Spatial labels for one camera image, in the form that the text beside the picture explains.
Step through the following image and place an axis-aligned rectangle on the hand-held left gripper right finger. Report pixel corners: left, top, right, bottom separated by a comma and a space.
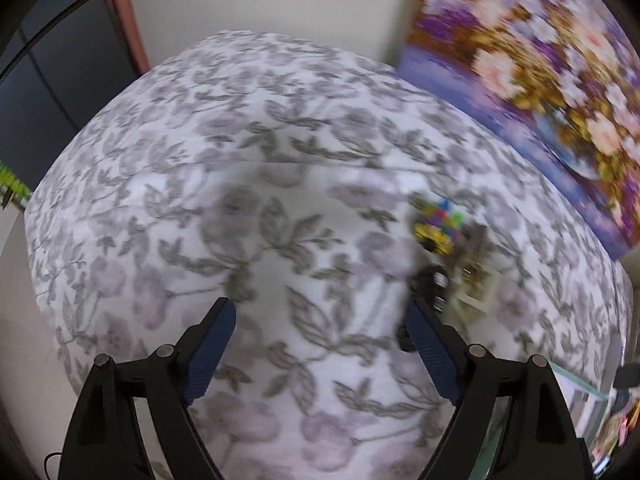
404, 300, 596, 480

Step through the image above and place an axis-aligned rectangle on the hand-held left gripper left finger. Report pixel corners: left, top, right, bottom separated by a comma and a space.
57, 297, 237, 480

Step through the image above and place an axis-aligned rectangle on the black toy car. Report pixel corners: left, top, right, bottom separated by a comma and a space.
395, 265, 448, 353

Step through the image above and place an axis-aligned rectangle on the gold metal bar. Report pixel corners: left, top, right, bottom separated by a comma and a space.
452, 225, 493, 283

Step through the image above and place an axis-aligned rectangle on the colourful sunflower block toy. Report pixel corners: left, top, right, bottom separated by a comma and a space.
410, 199, 466, 253

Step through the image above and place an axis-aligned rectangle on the teal-edged white tray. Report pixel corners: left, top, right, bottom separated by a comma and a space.
470, 360, 640, 480

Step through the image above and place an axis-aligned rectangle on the grey floral blanket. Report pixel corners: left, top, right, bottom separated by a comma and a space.
25, 30, 631, 480

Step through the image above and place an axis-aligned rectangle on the green object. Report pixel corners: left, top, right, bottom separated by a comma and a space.
0, 160, 33, 211

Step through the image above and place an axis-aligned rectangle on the floral painting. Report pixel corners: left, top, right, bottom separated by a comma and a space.
397, 0, 640, 261

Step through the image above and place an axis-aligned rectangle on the dark cabinet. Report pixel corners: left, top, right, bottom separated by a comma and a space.
0, 0, 138, 176

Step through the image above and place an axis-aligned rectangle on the reddish wooden post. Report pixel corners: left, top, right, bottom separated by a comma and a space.
105, 0, 151, 76

